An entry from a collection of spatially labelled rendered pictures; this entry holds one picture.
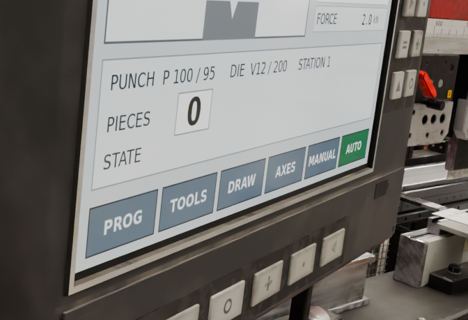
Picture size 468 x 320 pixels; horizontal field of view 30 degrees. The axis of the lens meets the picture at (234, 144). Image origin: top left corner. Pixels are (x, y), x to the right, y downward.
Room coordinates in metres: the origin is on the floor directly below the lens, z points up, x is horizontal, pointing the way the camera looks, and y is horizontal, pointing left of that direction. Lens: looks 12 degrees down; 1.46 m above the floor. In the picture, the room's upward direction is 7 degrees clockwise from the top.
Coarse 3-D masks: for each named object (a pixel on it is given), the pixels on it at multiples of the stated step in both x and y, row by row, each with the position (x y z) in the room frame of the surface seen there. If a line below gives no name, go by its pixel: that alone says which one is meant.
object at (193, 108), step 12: (180, 96) 0.41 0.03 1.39; (192, 96) 0.42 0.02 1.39; (204, 96) 0.43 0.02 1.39; (180, 108) 0.41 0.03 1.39; (192, 108) 0.42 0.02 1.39; (204, 108) 0.43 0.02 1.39; (180, 120) 0.42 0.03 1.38; (192, 120) 0.42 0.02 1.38; (204, 120) 0.43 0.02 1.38; (180, 132) 0.42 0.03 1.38
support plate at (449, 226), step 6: (444, 222) 1.69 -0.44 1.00; (450, 222) 1.69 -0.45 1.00; (456, 222) 1.70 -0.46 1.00; (438, 228) 1.67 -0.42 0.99; (444, 228) 1.66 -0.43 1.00; (450, 228) 1.65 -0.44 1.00; (456, 228) 1.66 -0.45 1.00; (462, 228) 1.66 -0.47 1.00; (456, 234) 1.64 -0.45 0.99; (462, 234) 1.63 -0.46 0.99
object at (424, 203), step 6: (402, 192) 1.87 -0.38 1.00; (402, 198) 1.83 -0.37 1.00; (408, 198) 1.83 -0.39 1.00; (414, 198) 1.84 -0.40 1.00; (414, 204) 1.81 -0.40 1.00; (420, 204) 1.80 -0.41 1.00; (426, 204) 1.80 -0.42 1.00; (432, 204) 1.80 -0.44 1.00; (438, 204) 1.81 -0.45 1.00; (432, 210) 1.78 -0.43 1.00; (438, 210) 1.77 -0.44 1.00
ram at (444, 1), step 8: (432, 0) 1.54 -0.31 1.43; (440, 0) 1.55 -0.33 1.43; (448, 0) 1.57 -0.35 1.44; (456, 0) 1.59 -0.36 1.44; (464, 0) 1.61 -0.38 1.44; (432, 8) 1.54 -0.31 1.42; (440, 8) 1.56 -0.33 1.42; (448, 8) 1.57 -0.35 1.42; (456, 8) 1.59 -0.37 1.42; (464, 8) 1.61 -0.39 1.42; (432, 16) 1.54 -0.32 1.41; (440, 16) 1.56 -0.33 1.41; (448, 16) 1.58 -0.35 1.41; (456, 16) 1.60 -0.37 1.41; (464, 16) 1.61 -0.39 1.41; (424, 40) 1.53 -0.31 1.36; (432, 40) 1.55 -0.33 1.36; (440, 40) 1.57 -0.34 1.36; (448, 40) 1.59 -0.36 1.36; (456, 40) 1.61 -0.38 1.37; (464, 40) 1.62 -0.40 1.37; (424, 48) 1.53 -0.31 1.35; (432, 48) 1.55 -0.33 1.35; (440, 48) 1.57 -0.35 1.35; (448, 48) 1.59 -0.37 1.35; (456, 48) 1.61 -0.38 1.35; (464, 48) 1.63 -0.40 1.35
